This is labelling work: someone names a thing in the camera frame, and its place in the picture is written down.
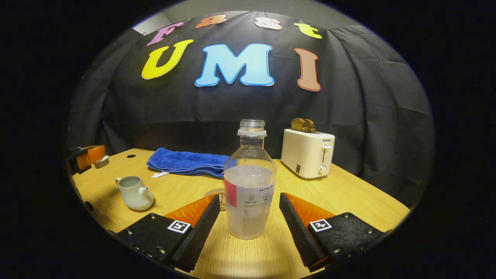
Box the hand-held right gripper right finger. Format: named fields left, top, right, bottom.
left=279, top=192, right=392, bottom=272

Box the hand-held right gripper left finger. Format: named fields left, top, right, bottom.
left=110, top=194, right=221, bottom=273

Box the round brown coaster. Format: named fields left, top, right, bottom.
left=204, top=188, right=228, bottom=212

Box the clear plastic water bottle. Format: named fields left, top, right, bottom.
left=224, top=119, right=277, bottom=240

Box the white ceramic teacup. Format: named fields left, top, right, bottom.
left=115, top=176, right=155, bottom=211

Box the folded blue towel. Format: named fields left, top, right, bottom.
left=146, top=147, right=231, bottom=179

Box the white toaster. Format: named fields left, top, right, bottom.
left=281, top=129, right=336, bottom=179

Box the black backdrop cloth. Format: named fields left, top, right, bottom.
left=68, top=11, right=434, bottom=208

